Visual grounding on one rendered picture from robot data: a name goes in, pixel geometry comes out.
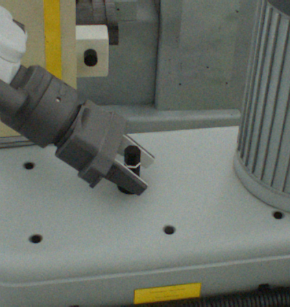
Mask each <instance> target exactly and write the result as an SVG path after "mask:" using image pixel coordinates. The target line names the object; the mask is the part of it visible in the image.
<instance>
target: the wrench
mask: <svg viewBox="0 0 290 307"><path fill-rule="evenodd" d="M32 145H36V144H35V143H33V142H32V141H30V140H29V139H27V138H26V137H24V136H23V135H17V136H2V137H0V149H2V148H9V147H23V146H32Z"/></svg>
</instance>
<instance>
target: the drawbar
mask: <svg viewBox="0 0 290 307"><path fill-rule="evenodd" d="M140 157H141V150H140V149H139V147H138V146H133V145H129V146H128V147H126V148H125V149H124V162H125V163H126V165H127V166H137V165H138V164H139V163H140ZM128 169H129V170H131V171H132V172H133V173H135V174H136V175H137V176H139V170H140V165H139V166H137V168H132V167H128ZM123 193H125V194H128V195H134V193H131V192H130V191H128V190H126V189H124V188H123Z"/></svg>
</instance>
